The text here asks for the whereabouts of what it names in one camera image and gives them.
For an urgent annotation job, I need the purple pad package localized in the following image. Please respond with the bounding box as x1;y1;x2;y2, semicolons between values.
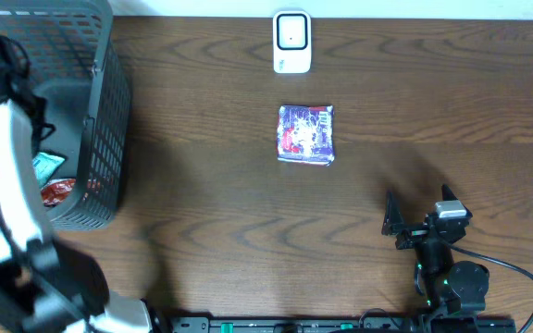
277;105;335;166

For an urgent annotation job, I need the red orange snack wrapper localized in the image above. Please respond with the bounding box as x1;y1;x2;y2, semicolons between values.
41;179;102;208

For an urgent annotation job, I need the teal wipes packet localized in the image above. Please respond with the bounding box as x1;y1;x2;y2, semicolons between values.
32;152;66;188

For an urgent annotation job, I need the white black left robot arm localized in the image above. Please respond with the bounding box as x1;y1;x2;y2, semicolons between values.
0;35;159;332

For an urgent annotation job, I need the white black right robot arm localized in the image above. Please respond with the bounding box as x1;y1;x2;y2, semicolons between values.
381;185;490;332

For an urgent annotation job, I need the white barcode scanner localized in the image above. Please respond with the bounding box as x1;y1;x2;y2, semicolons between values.
272;10;312;74

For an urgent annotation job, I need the grey plastic basket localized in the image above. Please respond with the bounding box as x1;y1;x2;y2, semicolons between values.
0;0;131;230

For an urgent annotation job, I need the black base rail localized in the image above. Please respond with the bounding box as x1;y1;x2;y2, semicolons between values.
167;315;516;333

